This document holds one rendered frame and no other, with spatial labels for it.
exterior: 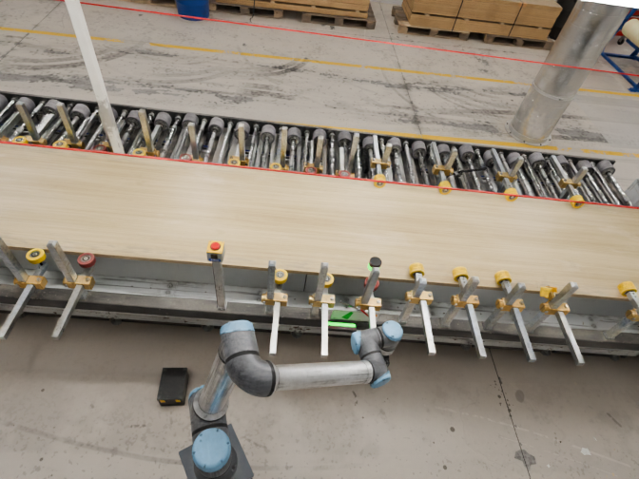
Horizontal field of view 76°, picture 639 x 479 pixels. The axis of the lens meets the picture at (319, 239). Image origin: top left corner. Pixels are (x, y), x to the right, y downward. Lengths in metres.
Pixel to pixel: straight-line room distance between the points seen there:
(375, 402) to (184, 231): 1.64
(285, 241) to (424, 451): 1.57
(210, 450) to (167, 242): 1.10
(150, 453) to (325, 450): 1.02
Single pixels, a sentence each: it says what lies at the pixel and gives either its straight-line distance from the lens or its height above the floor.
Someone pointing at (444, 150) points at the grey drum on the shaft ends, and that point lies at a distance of 3.42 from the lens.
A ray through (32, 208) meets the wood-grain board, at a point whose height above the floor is 0.90.
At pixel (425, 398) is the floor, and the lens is 3.05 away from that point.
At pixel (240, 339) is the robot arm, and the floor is 1.43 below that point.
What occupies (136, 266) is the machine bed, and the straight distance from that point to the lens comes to 2.54.
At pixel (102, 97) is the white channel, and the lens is 2.77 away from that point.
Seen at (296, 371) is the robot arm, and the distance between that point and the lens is 1.46.
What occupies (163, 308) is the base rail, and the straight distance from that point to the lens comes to 2.38.
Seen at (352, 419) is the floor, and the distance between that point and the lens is 2.86.
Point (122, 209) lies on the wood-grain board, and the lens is 2.61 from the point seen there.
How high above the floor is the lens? 2.69
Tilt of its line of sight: 49 degrees down
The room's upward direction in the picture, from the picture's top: 10 degrees clockwise
